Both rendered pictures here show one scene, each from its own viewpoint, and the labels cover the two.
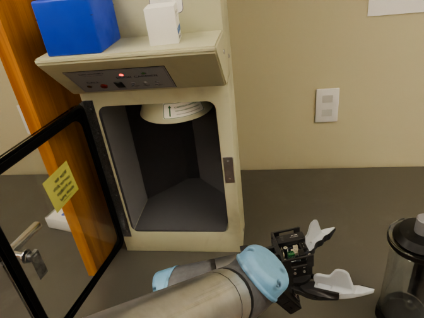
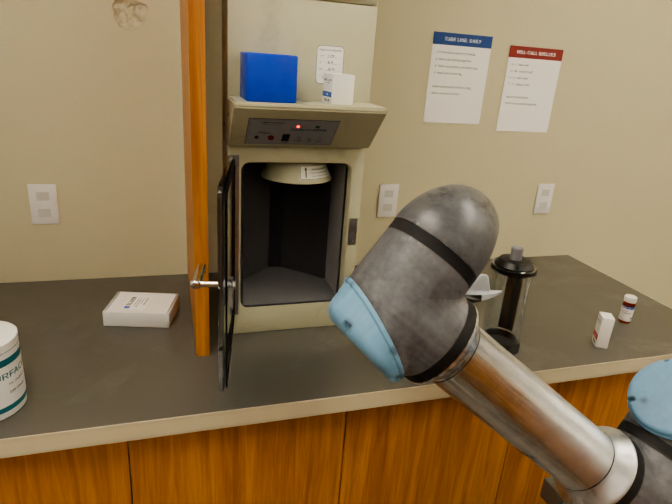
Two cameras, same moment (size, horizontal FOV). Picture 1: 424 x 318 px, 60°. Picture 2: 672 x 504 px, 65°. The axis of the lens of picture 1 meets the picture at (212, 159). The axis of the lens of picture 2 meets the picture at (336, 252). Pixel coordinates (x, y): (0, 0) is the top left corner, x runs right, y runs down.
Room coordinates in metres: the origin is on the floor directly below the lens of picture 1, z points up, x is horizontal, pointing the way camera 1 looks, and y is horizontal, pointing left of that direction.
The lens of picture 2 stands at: (-0.36, 0.61, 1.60)
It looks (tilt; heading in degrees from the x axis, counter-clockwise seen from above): 20 degrees down; 331
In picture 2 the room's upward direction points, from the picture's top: 4 degrees clockwise
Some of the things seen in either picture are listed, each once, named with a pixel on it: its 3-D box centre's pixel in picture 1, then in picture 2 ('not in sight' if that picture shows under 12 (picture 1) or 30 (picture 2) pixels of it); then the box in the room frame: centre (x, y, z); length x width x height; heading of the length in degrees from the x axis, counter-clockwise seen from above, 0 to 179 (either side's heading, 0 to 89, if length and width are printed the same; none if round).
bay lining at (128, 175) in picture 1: (178, 147); (284, 220); (0.86, 0.08, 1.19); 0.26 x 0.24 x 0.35; 79
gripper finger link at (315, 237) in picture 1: (315, 232); not in sight; (0.52, -0.18, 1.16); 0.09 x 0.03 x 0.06; 130
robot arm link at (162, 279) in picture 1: (187, 288); not in sight; (0.44, 0.07, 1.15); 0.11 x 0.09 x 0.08; 94
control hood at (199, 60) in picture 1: (137, 71); (306, 126); (0.68, 0.12, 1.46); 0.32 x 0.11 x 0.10; 79
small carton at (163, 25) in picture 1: (163, 23); (338, 88); (0.67, 0.05, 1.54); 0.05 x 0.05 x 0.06; 86
